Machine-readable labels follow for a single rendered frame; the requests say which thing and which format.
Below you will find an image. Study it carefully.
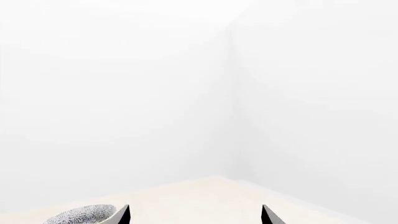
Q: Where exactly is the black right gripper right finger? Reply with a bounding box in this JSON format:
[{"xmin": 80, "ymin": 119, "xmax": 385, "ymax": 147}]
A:
[{"xmin": 261, "ymin": 203, "xmax": 287, "ymax": 224}]

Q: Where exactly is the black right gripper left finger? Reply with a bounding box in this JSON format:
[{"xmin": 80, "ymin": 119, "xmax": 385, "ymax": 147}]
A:
[{"xmin": 106, "ymin": 203, "xmax": 131, "ymax": 224}]

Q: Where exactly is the grey patterned bowl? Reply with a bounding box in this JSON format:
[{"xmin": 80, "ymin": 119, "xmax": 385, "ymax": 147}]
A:
[{"xmin": 42, "ymin": 203, "xmax": 118, "ymax": 224}]

